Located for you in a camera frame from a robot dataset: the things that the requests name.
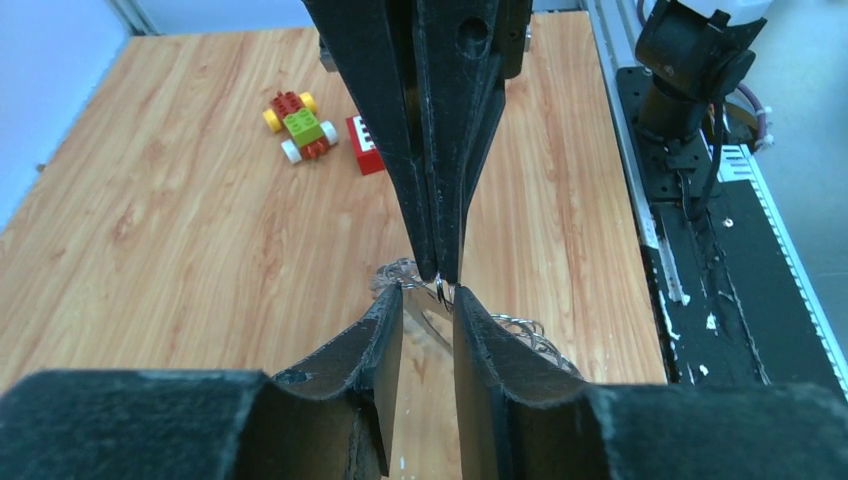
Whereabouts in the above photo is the white slotted cable duct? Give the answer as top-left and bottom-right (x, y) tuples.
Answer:
(718, 145), (847, 392)

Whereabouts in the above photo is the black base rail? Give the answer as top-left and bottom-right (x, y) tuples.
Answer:
(615, 67), (847, 396)

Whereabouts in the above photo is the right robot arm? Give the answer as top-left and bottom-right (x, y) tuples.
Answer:
(305, 1), (767, 284)

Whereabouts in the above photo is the toy brick car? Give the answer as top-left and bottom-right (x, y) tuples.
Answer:
(262, 91), (339, 164)

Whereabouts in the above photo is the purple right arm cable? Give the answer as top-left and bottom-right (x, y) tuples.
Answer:
(635, 0), (775, 150)

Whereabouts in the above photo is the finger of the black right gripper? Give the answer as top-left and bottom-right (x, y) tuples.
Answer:
(414, 1), (503, 283)
(304, 0), (437, 281)

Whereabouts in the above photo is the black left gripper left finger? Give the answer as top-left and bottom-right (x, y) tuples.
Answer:
(1, 286), (403, 479)

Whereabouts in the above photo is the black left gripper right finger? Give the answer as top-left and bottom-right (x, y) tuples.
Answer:
(453, 287), (847, 479)

